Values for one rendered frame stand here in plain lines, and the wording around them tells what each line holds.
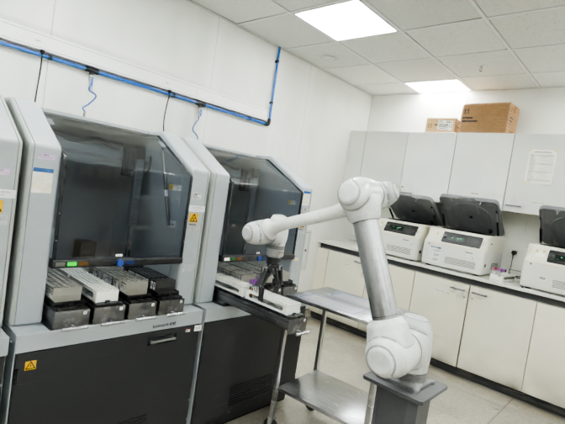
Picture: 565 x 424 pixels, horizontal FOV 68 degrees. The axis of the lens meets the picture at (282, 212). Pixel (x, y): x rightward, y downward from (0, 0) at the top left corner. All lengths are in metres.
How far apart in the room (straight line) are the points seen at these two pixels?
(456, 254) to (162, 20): 3.08
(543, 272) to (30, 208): 3.50
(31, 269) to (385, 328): 1.35
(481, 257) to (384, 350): 2.57
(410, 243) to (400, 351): 2.73
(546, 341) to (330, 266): 2.10
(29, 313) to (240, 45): 2.73
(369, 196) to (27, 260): 1.32
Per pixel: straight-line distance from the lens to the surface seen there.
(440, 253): 4.15
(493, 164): 4.36
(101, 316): 1.96
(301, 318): 2.09
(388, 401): 1.90
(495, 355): 4.11
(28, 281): 1.91
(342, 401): 2.61
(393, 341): 1.61
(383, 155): 4.81
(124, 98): 3.22
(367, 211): 1.63
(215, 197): 2.25
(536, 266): 3.94
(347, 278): 4.63
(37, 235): 1.87
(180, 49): 3.49
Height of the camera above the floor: 1.40
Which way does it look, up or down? 3 degrees down
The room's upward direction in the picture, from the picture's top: 8 degrees clockwise
